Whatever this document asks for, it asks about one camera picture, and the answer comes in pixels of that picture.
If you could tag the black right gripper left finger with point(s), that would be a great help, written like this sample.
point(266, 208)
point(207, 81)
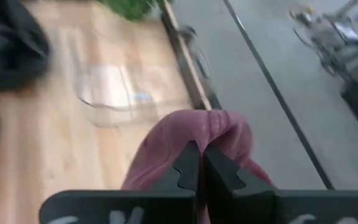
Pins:
point(188, 171)

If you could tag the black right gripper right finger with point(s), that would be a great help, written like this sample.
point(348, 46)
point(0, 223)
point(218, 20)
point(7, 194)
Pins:
point(219, 174)

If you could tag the maroon baseball cap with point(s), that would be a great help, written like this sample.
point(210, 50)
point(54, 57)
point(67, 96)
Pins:
point(172, 137)

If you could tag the black baseball cap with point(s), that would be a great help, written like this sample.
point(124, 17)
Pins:
point(11, 46)

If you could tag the green artificial plant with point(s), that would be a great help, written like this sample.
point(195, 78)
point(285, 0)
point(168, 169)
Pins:
point(132, 9)

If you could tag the metal equipment cart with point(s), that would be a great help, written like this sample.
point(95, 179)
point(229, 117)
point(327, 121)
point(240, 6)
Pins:
point(353, 62)

